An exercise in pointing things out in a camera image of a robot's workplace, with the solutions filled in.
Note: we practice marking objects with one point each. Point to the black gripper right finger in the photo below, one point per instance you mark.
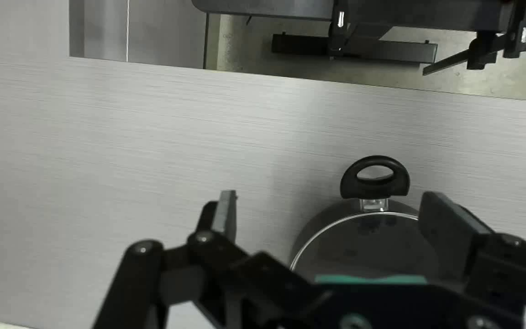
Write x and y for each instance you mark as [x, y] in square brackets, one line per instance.
[490, 266]

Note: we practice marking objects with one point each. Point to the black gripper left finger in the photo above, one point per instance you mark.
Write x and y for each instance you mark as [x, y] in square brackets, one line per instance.
[227, 286]

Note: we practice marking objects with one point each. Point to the glass lid with black knob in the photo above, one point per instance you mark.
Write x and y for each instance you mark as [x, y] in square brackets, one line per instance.
[366, 246]

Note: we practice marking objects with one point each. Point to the dark metal pot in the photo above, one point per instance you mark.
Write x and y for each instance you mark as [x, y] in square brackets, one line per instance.
[373, 184]

